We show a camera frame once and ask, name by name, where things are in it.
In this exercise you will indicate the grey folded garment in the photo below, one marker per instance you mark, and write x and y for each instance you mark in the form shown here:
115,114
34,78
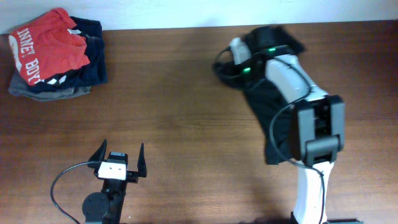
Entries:
18,87

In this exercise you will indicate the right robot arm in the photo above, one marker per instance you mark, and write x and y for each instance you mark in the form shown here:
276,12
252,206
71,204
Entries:
303,124

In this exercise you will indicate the navy folded garment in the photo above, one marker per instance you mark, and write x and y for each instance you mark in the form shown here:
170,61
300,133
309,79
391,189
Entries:
88,75

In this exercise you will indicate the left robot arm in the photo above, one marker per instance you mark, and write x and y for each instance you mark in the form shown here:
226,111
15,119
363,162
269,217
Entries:
106,205

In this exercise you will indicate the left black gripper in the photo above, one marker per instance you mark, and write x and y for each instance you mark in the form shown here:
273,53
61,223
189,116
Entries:
132,177

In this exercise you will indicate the black t-shirt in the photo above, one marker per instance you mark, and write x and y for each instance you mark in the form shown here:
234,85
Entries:
263,97

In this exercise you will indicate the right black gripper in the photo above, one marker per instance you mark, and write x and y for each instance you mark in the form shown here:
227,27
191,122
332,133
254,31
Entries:
245,79

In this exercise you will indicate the red folded printed t-shirt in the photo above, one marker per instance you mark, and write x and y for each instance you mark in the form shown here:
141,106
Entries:
47,46

